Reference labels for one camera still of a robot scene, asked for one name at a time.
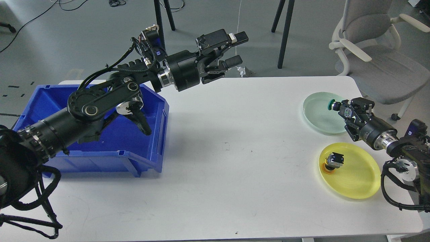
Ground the yellow push button front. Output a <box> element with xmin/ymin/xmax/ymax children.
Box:
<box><xmin>322</xmin><ymin>153</ymin><xmax>344</xmax><ymax>174</ymax></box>

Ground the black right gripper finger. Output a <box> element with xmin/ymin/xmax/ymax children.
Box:
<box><xmin>341</xmin><ymin>97</ymin><xmax>375</xmax><ymax>118</ymax></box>
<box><xmin>344</xmin><ymin>114</ymin><xmax>361</xmax><ymax>142</ymax></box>

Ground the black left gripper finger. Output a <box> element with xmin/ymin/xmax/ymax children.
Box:
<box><xmin>196</xmin><ymin>29</ymin><xmax>249</xmax><ymax>61</ymax></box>
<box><xmin>201</xmin><ymin>55</ymin><xmax>243</xmax><ymax>84</ymax></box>

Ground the yellow plate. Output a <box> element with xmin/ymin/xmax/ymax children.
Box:
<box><xmin>318</xmin><ymin>143</ymin><xmax>381</xmax><ymax>199</ymax></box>

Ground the green push button front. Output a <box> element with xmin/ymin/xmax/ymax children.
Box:
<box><xmin>327</xmin><ymin>99</ymin><xmax>353</xmax><ymax>119</ymax></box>

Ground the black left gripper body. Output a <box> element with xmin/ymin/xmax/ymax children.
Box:
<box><xmin>158</xmin><ymin>50</ymin><xmax>200</xmax><ymax>92</ymax></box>

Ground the light green plate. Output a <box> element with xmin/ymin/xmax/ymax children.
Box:
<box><xmin>302</xmin><ymin>92</ymin><xmax>346</xmax><ymax>135</ymax></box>

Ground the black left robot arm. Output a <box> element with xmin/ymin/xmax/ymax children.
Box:
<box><xmin>1</xmin><ymin>25</ymin><xmax>249</xmax><ymax>239</ymax></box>

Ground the black stand leg right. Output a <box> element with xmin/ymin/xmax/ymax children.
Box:
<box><xmin>271</xmin><ymin>0</ymin><xmax>295</xmax><ymax>69</ymax></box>

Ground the black stand leg left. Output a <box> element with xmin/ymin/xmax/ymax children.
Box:
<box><xmin>153</xmin><ymin>0</ymin><xmax>176</xmax><ymax>44</ymax></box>

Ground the black stand leg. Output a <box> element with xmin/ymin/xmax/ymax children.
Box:
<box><xmin>271</xmin><ymin>0</ymin><xmax>295</xmax><ymax>69</ymax></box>
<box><xmin>153</xmin><ymin>0</ymin><xmax>176</xmax><ymax>44</ymax></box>

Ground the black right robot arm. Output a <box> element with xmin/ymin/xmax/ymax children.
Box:
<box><xmin>328</xmin><ymin>97</ymin><xmax>430</xmax><ymax>212</ymax></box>

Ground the blue plastic bin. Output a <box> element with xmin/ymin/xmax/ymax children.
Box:
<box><xmin>13</xmin><ymin>84</ymin><xmax>169</xmax><ymax>177</ymax></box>

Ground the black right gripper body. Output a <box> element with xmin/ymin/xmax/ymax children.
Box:
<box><xmin>353</xmin><ymin>118</ymin><xmax>399</xmax><ymax>150</ymax></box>

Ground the grey office chair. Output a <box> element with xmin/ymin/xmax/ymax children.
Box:
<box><xmin>329</xmin><ymin>0</ymin><xmax>429</xmax><ymax>121</ymax></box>

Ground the white cable with plug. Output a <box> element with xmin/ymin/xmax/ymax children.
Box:
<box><xmin>235</xmin><ymin>0</ymin><xmax>254</xmax><ymax>77</ymax></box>

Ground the black floor cable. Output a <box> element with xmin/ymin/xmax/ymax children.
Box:
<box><xmin>0</xmin><ymin>0</ymin><xmax>89</xmax><ymax>54</ymax></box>

